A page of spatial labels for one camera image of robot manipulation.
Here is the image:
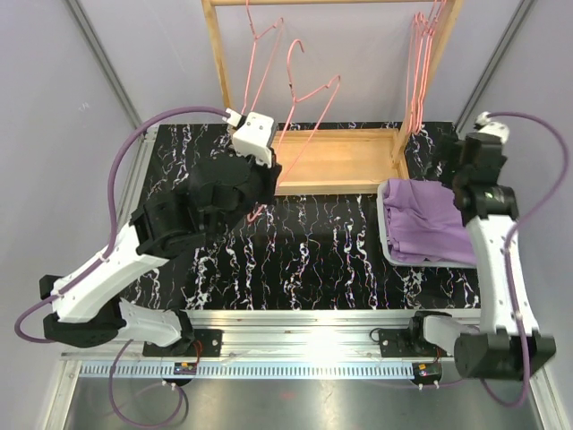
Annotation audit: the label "purple trousers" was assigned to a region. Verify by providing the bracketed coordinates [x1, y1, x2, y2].
[382, 177, 478, 266]

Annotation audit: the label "pink hanger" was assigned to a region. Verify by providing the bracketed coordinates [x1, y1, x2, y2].
[246, 39, 342, 223]
[241, 0, 286, 116]

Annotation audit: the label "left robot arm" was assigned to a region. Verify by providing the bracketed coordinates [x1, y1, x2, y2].
[40, 152, 282, 357]

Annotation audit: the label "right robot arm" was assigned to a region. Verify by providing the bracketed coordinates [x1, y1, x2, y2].
[406, 125, 556, 382]

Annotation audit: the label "wooden clothes rack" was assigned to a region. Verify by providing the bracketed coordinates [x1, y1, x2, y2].
[201, 1, 464, 195]

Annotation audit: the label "white plastic basket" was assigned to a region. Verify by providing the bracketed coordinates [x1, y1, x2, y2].
[375, 179, 480, 270]

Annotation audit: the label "pink empty hangers bunch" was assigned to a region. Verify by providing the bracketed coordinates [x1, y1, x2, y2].
[404, 1, 447, 134]

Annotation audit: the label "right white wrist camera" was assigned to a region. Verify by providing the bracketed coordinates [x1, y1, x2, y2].
[474, 112, 509, 144]

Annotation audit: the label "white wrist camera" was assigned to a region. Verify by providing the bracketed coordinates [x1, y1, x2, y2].
[474, 112, 509, 144]
[225, 107, 278, 168]

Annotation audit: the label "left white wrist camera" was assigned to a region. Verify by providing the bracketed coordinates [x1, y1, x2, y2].
[225, 107, 278, 168]

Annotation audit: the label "aluminium mounting rail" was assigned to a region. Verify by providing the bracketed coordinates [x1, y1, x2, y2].
[61, 310, 453, 380]

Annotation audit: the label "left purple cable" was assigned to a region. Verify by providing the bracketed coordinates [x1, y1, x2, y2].
[13, 106, 232, 426]

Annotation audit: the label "purple cable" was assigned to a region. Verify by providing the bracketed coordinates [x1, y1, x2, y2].
[13, 106, 232, 426]
[481, 111, 570, 409]

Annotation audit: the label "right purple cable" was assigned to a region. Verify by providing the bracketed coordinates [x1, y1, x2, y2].
[481, 111, 570, 409]

